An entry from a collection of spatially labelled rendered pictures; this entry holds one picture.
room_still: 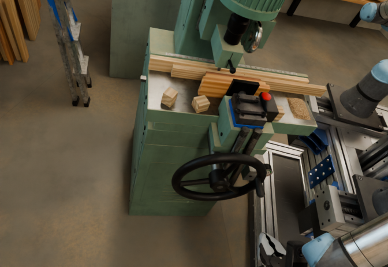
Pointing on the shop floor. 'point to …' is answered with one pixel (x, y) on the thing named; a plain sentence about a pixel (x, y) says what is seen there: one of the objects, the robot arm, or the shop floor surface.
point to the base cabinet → (163, 173)
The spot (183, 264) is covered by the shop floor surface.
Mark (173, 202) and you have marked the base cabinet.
